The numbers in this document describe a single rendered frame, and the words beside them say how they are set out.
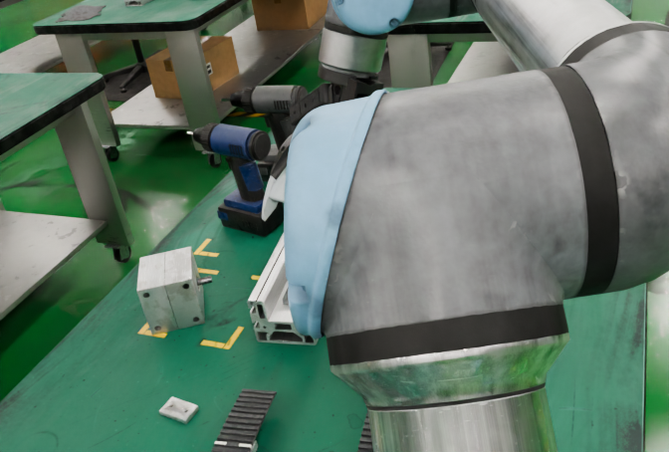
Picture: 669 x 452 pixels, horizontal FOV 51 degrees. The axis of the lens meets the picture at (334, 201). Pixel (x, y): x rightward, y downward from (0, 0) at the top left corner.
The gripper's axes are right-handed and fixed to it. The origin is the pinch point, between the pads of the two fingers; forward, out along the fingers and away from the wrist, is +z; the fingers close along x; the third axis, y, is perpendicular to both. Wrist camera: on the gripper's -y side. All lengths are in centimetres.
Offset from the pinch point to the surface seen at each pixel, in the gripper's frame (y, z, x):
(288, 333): -11.7, 26.0, 5.8
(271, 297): -13.9, 20.3, 2.9
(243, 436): 6.4, 28.3, -8.7
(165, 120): -264, 68, 60
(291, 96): -57, -1, 23
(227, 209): -49, 21, 8
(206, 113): -234, 54, 70
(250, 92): -65, 0, 17
